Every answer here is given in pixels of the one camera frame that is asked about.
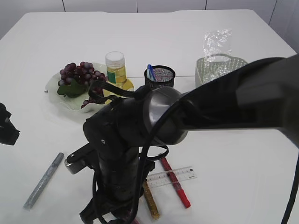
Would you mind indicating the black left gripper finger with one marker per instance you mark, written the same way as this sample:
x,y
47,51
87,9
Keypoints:
x,y
8,133

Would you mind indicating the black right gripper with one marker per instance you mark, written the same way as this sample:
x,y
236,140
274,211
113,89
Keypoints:
x,y
115,132

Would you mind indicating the pink scissors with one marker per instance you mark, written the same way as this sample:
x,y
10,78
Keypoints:
x,y
131,216

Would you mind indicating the gold glitter pen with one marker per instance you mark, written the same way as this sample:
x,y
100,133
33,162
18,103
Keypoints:
x,y
150,202

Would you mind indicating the silver glitter pen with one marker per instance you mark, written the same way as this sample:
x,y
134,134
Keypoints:
x,y
40,187

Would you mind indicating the red glitter pen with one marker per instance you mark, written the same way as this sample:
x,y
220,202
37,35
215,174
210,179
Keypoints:
x,y
177,184

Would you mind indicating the clear plastic ruler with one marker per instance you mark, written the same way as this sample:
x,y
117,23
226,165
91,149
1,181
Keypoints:
x,y
161,179

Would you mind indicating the purple artificial grape bunch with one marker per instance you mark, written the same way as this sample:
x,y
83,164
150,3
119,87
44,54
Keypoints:
x,y
75,80

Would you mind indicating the yellow oil bottle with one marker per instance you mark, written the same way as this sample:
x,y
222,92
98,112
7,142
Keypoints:
x,y
116,71

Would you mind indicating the blue scissors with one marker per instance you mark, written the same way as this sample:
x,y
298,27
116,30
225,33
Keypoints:
x,y
150,73

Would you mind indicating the clear crinkled plastic sheet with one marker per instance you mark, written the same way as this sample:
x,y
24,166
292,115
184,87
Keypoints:
x,y
218,41

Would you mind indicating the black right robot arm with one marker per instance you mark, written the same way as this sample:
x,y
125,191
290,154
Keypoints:
x,y
263,94

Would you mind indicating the frosted wavy glass plate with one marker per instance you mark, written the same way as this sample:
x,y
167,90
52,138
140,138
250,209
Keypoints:
x,y
84,103

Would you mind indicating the black mesh pen holder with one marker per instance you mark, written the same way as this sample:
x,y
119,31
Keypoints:
x,y
164,77

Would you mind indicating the grey-green woven plastic basket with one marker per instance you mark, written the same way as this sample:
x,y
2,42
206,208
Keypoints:
x,y
214,66

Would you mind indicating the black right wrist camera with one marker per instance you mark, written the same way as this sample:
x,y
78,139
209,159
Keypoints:
x,y
85,156

